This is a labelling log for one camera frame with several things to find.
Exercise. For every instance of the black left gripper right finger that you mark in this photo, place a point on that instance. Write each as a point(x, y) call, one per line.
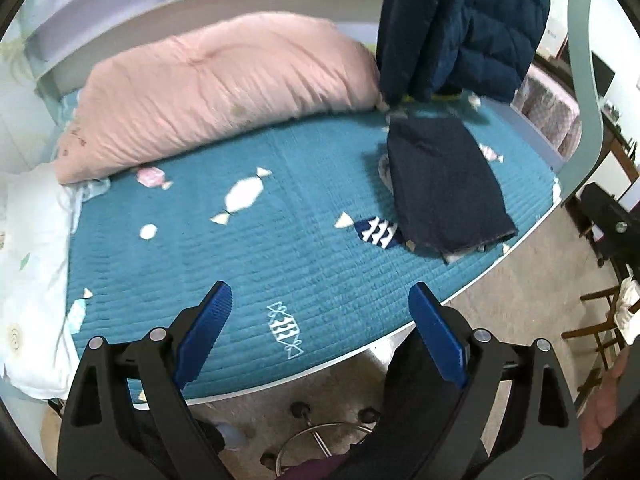
point(461, 404)

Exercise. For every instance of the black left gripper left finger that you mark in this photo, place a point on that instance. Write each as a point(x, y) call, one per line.
point(100, 438)

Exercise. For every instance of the dark blue denim jeans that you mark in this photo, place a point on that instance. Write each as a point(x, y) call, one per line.
point(447, 199)

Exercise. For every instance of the person's right hand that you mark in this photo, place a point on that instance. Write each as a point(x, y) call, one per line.
point(601, 409)

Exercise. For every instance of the swivel chair chrome base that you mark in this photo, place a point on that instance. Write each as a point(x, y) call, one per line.
point(319, 439)

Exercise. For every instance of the white pillow with green leaf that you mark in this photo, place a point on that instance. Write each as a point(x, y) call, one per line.
point(38, 217)

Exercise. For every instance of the teal quilted bed cover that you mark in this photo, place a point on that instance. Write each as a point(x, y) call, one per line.
point(294, 218)

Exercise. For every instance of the navy puffer jacket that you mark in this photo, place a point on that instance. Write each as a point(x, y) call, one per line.
point(429, 48)

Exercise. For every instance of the pink pillow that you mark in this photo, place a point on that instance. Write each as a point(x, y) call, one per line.
point(169, 97)

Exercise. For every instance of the grey bed headboard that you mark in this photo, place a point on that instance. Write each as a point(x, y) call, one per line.
point(63, 39)

